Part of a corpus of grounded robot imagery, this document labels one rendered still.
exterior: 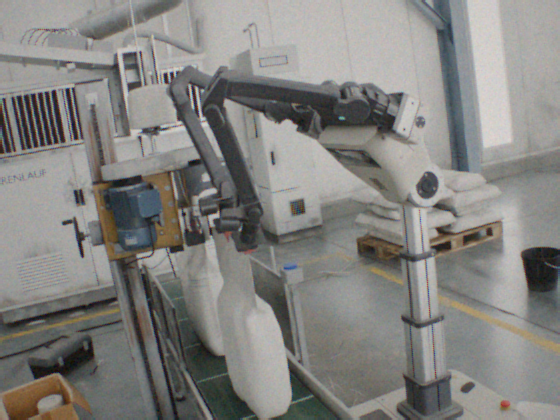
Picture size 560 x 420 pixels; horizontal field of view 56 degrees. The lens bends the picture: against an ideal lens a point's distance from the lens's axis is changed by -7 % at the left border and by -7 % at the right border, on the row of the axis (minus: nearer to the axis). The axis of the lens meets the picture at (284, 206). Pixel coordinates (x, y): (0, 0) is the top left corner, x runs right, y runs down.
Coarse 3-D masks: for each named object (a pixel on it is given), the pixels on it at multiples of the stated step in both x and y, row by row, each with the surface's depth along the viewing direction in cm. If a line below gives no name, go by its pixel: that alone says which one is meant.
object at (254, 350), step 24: (216, 240) 233; (240, 264) 199; (240, 288) 208; (240, 312) 202; (264, 312) 200; (240, 336) 201; (264, 336) 199; (240, 360) 205; (264, 360) 199; (240, 384) 212; (264, 384) 201; (288, 384) 207; (264, 408) 203
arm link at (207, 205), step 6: (222, 186) 199; (228, 186) 200; (222, 192) 200; (228, 192) 201; (204, 198) 201; (210, 198) 202; (204, 204) 201; (210, 204) 201; (216, 204) 202; (204, 210) 201; (210, 210) 201; (216, 210) 202; (204, 216) 202
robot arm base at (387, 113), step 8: (384, 96) 152; (392, 96) 153; (400, 96) 154; (384, 104) 150; (392, 104) 151; (400, 104) 151; (376, 112) 151; (384, 112) 151; (392, 112) 151; (400, 112) 152; (376, 120) 154; (384, 120) 153; (392, 120) 152; (376, 128) 159; (384, 128) 155; (392, 128) 151
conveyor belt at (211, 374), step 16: (176, 288) 388; (176, 304) 354; (192, 336) 298; (192, 352) 277; (208, 352) 275; (192, 368) 259; (208, 368) 257; (224, 368) 255; (208, 384) 241; (224, 384) 239; (208, 400) 227; (224, 400) 225; (240, 400) 223; (304, 400) 216; (224, 416) 212; (240, 416) 211; (256, 416) 209; (288, 416) 206; (304, 416) 204; (320, 416) 203
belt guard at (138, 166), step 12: (144, 156) 222; (156, 156) 211; (168, 156) 216; (180, 156) 222; (192, 156) 229; (108, 168) 199; (120, 168) 199; (132, 168) 200; (144, 168) 204; (156, 168) 210
